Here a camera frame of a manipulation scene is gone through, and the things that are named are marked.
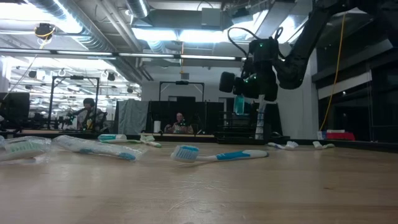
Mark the teal mouthwash bottle white cap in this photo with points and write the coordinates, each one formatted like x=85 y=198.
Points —
x=109 y=137
x=239 y=105

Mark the blue and white toothbrush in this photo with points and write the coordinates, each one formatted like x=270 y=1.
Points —
x=230 y=155

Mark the green and white toothbrush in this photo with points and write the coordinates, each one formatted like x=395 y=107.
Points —
x=152 y=144

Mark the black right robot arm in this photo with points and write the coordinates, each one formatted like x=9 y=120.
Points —
x=298 y=59

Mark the black mesh toothbrush holder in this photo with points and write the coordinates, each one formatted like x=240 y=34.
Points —
x=230 y=127

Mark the black partition screen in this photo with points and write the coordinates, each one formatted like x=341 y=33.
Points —
x=202 y=116

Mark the person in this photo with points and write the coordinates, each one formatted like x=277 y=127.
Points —
x=179 y=126
x=90 y=116

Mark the grey ceiling box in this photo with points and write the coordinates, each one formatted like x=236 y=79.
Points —
x=211 y=17

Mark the small white blue box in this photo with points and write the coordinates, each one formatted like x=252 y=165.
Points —
x=320 y=135

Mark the flat white box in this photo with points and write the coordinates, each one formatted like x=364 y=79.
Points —
x=335 y=131

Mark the white paper roll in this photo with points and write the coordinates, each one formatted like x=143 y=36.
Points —
x=157 y=127

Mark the red box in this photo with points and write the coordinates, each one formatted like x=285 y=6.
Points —
x=342 y=137

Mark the long ceiling light strip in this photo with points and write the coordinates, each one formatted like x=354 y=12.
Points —
x=146 y=55

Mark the black hanging spotlight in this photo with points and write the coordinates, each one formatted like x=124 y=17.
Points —
x=111 y=76
x=130 y=90
x=32 y=74

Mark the grey hanging cloth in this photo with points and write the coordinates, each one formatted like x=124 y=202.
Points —
x=132 y=116

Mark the black ceiling dome device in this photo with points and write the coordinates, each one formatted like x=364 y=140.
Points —
x=44 y=30

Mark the black monitor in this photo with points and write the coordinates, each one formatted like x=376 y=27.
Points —
x=15 y=107

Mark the square wall vent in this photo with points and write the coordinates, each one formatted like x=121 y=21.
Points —
x=185 y=76

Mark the black background station frame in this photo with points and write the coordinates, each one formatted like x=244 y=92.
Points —
x=182 y=82
x=76 y=77

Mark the small silver ventilation duct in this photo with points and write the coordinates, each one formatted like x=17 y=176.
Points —
x=138 y=7

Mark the large silver ventilation duct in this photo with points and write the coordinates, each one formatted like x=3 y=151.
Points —
x=93 y=37

